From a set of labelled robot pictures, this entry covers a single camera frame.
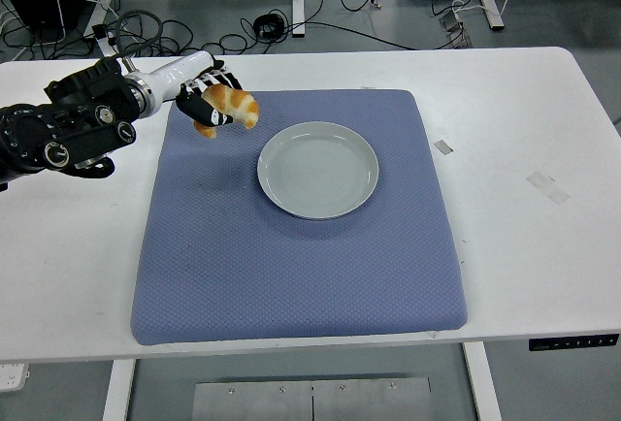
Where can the grey round plate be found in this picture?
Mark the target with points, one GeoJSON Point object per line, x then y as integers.
{"type": "Point", "coordinates": [315, 173]}

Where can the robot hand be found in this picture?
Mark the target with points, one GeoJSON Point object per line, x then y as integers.
{"type": "Point", "coordinates": [179, 74]}

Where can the white table leg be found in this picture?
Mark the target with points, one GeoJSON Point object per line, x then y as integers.
{"type": "Point", "coordinates": [482, 387]}
{"type": "Point", "coordinates": [116, 392]}

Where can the grey foot pedal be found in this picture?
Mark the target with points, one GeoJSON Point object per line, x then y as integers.
{"type": "Point", "coordinates": [456, 28]}

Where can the croissant bread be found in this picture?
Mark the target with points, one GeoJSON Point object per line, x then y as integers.
{"type": "Point", "coordinates": [242, 103]}

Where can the large clear tape piece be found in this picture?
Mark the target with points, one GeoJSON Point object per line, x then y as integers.
{"type": "Point", "coordinates": [548, 187]}

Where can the blue quilted mat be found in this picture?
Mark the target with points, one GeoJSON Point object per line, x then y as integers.
{"type": "Point", "coordinates": [291, 270]}

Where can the black table control panel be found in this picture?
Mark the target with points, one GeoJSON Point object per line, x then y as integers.
{"type": "Point", "coordinates": [572, 342]}

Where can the small grey tape piece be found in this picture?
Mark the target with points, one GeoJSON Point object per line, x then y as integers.
{"type": "Point", "coordinates": [443, 146]}

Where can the white power strip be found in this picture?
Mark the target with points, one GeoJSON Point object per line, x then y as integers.
{"type": "Point", "coordinates": [12, 378]}

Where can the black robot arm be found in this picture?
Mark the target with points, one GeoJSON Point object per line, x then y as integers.
{"type": "Point", "coordinates": [73, 139]}

